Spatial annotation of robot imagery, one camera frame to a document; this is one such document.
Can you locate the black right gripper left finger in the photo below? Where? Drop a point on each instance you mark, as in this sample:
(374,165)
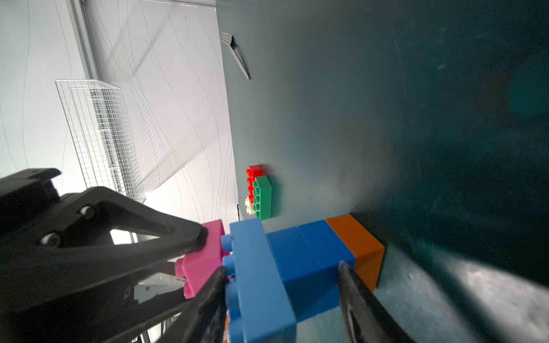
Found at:
(203,318)

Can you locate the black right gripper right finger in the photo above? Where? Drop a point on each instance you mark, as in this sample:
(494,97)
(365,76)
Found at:
(365,319)

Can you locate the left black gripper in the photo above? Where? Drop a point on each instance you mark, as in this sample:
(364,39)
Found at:
(54,247)

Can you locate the pink lego brick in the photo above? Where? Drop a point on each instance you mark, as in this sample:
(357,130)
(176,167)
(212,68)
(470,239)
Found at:
(197,267)

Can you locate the light blue long lego brick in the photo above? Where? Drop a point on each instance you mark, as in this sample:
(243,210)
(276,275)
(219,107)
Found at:
(256,298)

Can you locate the orange lego brick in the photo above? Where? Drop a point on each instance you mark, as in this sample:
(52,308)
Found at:
(366,249)

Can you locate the dark blue lego brick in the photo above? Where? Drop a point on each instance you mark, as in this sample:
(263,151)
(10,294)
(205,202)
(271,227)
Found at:
(329,250)
(301,273)

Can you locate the green long lego brick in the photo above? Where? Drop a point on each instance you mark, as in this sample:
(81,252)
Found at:
(262,198)

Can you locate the red long lego brick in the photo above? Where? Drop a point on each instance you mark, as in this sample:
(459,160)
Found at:
(252,173)

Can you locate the silver metal fork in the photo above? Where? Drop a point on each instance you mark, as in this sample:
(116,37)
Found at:
(228,39)

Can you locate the white wire basket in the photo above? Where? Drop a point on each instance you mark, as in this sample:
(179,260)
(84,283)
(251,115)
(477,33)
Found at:
(101,132)

